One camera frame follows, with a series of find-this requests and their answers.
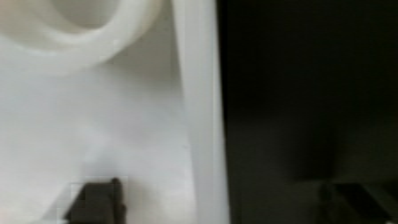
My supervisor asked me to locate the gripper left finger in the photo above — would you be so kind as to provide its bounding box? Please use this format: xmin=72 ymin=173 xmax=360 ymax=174
xmin=64 ymin=178 xmax=126 ymax=224

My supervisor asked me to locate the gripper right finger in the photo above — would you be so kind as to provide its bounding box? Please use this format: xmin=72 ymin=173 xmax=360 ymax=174
xmin=318 ymin=183 xmax=398 ymax=224

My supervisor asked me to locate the white square table top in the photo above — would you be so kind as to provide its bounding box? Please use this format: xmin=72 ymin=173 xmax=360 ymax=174
xmin=0 ymin=0 xmax=231 ymax=224

